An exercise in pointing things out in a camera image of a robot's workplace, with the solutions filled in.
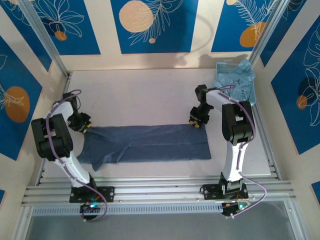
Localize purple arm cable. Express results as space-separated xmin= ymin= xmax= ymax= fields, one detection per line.
xmin=45 ymin=89 xmax=109 ymax=223
xmin=218 ymin=84 xmax=268 ymax=216

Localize aluminium frame rails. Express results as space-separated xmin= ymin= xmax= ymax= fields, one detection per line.
xmin=21 ymin=71 xmax=294 ymax=210

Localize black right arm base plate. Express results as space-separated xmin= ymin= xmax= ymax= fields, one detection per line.
xmin=200 ymin=183 xmax=250 ymax=201

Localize aluminium frame post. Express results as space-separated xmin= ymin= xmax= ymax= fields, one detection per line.
xmin=248 ymin=0 xmax=293 ymax=66
xmin=17 ymin=0 xmax=71 ymax=79

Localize blue poster with leaf outline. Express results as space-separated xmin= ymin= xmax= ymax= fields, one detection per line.
xmin=270 ymin=14 xmax=320 ymax=156

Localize dark blue t-shirt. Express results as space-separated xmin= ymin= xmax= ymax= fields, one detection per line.
xmin=76 ymin=123 xmax=212 ymax=172

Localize light blue plastic basket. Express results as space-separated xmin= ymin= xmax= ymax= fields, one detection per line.
xmin=215 ymin=61 xmax=258 ymax=107

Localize blue poster with orange oval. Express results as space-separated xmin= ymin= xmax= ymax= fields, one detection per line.
xmin=0 ymin=34 xmax=44 ymax=162

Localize crumpled light blue t-shirt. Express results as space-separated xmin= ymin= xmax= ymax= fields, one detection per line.
xmin=212 ymin=59 xmax=256 ymax=101

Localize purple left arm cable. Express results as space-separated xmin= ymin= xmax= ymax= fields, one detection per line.
xmin=45 ymin=89 xmax=109 ymax=223

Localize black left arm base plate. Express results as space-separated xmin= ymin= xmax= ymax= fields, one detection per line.
xmin=69 ymin=185 xmax=116 ymax=204

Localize blue poster with cream circle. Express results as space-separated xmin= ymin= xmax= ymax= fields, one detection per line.
xmin=110 ymin=0 xmax=200 ymax=55

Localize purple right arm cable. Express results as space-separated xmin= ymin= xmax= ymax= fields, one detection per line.
xmin=218 ymin=84 xmax=268 ymax=216

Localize blue poster with flower outline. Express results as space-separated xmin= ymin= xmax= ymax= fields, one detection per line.
xmin=31 ymin=0 xmax=102 ymax=56

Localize grey slotted cable duct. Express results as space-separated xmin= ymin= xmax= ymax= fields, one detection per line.
xmin=31 ymin=203 xmax=224 ymax=217

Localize blue poster with orange fruit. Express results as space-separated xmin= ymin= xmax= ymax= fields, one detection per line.
xmin=210 ymin=0 xmax=285 ymax=53

